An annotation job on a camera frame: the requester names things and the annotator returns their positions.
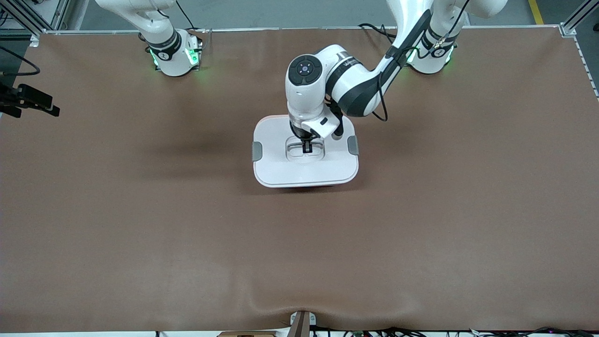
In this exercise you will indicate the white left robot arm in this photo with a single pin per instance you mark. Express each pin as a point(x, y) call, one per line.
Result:
point(360, 89)

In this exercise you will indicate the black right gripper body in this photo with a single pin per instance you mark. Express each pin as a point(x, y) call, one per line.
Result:
point(14, 98)

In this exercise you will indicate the metal table edge clamp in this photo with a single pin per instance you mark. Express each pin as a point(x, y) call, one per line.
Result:
point(302, 325)

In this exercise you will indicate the white box lid grey latches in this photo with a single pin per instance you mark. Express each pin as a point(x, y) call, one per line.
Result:
point(281, 168)

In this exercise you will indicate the aluminium corner post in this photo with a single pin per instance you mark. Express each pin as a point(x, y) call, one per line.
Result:
point(578, 16)

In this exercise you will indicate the aluminium frame with diagonal strut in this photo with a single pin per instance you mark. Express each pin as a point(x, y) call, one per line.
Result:
point(58, 14)

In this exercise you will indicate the brown table mat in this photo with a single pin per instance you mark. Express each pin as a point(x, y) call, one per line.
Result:
point(299, 257)

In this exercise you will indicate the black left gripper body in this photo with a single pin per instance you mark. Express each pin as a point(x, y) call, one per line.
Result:
point(299, 132)

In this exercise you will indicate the brown wooden board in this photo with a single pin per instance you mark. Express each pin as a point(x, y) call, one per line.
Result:
point(248, 334)

